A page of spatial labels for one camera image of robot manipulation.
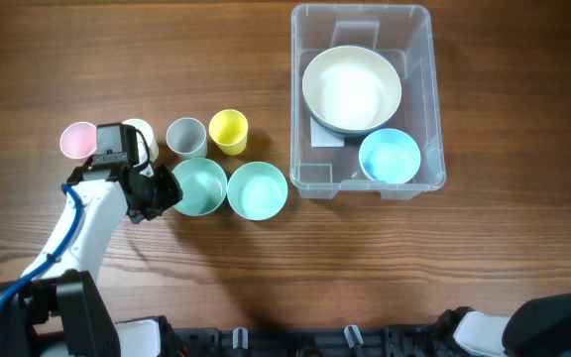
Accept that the cream cup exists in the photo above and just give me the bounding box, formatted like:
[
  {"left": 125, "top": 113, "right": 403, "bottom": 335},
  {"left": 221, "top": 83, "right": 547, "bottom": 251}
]
[{"left": 123, "top": 118, "right": 159, "bottom": 162}]

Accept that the mint green small bowl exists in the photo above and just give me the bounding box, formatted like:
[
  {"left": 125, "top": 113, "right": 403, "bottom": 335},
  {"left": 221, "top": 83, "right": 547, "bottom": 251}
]
[{"left": 171, "top": 158, "right": 228, "bottom": 216}]

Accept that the grey cup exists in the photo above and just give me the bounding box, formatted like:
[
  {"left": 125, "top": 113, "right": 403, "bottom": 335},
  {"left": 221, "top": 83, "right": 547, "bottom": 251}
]
[{"left": 166, "top": 117, "right": 207, "bottom": 160}]

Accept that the pink cup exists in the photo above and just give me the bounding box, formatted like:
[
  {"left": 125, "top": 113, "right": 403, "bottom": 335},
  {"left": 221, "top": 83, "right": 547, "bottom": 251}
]
[{"left": 59, "top": 122, "right": 97, "bottom": 160}]

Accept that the dark blue large bowl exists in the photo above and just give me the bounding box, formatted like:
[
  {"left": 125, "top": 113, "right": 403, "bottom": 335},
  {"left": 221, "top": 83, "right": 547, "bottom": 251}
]
[{"left": 303, "top": 100, "right": 392, "bottom": 137}]

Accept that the cream large bowl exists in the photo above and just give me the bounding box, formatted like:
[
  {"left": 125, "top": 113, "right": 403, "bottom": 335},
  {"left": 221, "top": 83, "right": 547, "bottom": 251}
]
[{"left": 301, "top": 46, "right": 402, "bottom": 131}]

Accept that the clear plastic storage bin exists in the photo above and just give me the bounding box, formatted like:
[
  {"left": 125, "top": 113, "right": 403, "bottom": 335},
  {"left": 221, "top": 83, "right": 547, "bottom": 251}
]
[{"left": 289, "top": 4, "right": 446, "bottom": 200}]

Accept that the light blue small bowl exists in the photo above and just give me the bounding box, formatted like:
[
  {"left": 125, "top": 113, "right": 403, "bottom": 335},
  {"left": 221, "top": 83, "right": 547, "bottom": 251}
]
[{"left": 358, "top": 128, "right": 421, "bottom": 184}]

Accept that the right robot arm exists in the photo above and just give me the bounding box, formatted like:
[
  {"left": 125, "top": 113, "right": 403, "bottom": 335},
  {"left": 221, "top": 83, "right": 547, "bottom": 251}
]
[{"left": 428, "top": 293, "right": 571, "bottom": 357}]

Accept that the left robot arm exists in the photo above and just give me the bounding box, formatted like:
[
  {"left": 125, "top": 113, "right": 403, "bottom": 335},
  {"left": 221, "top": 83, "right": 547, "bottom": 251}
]
[{"left": 0, "top": 155, "right": 181, "bottom": 356}]

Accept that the yellow cup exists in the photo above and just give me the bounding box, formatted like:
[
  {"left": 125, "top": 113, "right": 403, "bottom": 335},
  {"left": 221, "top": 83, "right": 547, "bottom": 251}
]
[{"left": 208, "top": 109, "right": 249, "bottom": 156}]

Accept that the white paper label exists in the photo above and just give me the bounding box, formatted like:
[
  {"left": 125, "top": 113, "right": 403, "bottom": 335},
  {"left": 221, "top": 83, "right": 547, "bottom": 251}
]
[{"left": 309, "top": 117, "right": 344, "bottom": 148}]

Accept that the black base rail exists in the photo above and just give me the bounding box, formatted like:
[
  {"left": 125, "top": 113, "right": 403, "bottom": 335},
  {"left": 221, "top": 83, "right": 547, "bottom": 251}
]
[{"left": 175, "top": 325, "right": 468, "bottom": 357}]

